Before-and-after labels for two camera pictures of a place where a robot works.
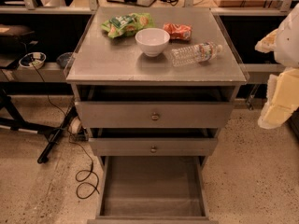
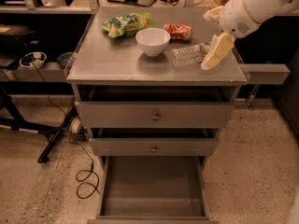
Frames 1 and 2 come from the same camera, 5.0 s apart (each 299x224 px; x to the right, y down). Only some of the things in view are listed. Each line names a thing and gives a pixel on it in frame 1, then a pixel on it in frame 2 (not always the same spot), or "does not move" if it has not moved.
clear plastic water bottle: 201,52 does not move
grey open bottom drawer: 151,189 does not move
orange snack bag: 181,33 does not move
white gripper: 288,44 -> 235,16
